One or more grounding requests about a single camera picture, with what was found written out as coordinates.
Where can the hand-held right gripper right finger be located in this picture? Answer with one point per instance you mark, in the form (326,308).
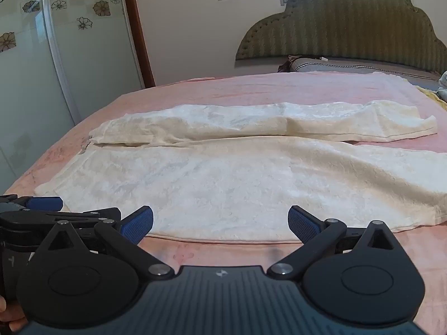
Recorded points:
(303,225)

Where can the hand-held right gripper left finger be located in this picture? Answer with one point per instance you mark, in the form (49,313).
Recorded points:
(138,225)

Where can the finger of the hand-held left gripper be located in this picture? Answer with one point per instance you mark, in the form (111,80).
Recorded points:
(42,218)
(45,203)

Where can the cream white pants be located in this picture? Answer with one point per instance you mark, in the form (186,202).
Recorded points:
(227,188)

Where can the person's left hand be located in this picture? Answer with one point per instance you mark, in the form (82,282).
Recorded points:
(15,324)

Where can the frosted glass partition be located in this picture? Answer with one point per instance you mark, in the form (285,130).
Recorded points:
(28,76)

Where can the pink blanket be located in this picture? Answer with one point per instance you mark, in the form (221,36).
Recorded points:
(244,87)

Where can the grey pillow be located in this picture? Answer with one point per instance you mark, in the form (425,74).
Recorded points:
(349,65)

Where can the yellow cloth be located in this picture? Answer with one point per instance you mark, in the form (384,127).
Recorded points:
(434,99)

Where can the white patterned cloth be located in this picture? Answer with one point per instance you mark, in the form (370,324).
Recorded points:
(443,83)

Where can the green padded headboard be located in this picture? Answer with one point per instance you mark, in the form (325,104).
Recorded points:
(349,24)

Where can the brown wooden door frame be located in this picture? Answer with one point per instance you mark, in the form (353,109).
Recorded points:
(139,42)

